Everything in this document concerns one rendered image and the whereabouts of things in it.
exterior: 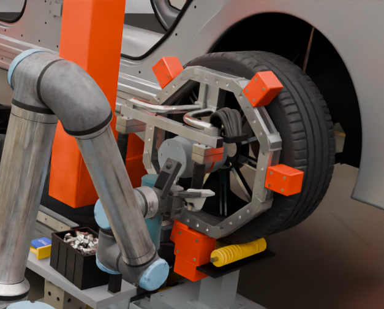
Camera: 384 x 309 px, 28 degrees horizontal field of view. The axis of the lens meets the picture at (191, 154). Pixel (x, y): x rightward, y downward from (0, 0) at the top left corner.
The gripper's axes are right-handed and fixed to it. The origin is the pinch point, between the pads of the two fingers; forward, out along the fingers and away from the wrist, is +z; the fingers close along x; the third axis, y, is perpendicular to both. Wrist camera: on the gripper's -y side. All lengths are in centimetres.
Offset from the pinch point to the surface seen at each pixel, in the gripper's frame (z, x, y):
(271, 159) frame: 22.4, 10.0, -7.6
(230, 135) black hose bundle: 7.9, 3.9, -15.2
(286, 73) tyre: 40, -2, -31
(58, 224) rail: 15, -81, 46
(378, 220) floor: 246, -59, 83
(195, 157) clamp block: -1.4, -0.7, -8.1
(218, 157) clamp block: 5.3, 2.5, -8.3
